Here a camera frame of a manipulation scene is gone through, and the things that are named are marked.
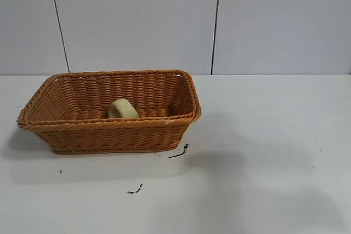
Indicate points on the brown woven wicker basket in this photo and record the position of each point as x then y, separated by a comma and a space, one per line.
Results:
109, 135

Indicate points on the pale yellow egg yolk pastry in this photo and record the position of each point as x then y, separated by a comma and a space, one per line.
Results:
123, 109

